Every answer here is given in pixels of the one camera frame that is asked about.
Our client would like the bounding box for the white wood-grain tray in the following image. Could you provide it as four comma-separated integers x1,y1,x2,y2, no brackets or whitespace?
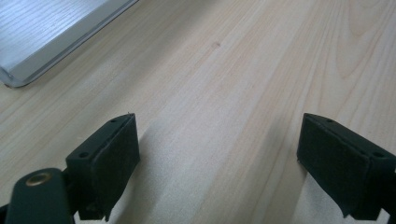
0,0,139,89

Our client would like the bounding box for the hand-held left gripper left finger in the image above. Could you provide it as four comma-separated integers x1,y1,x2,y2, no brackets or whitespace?
64,112,141,222

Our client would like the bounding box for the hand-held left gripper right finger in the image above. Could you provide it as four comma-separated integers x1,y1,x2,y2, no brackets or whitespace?
296,112,396,221

